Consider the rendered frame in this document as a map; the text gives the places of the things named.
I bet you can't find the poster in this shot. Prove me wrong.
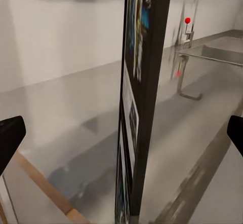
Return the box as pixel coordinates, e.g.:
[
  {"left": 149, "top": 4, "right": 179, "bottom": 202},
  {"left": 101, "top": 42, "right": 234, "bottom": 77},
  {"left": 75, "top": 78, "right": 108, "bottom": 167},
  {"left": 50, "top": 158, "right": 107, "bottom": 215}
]
[{"left": 120, "top": 0, "right": 170, "bottom": 216}]

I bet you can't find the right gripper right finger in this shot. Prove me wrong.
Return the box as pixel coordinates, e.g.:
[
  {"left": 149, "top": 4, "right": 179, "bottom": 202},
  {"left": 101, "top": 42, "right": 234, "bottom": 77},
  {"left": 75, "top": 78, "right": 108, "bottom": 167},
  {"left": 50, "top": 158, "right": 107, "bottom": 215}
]
[{"left": 227, "top": 115, "right": 243, "bottom": 156}]

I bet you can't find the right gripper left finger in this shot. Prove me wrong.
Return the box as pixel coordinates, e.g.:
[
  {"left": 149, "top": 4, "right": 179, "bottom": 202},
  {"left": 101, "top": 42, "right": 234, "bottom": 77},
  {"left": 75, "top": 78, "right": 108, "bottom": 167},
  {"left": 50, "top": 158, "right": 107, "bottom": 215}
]
[{"left": 0, "top": 116, "right": 26, "bottom": 176}]

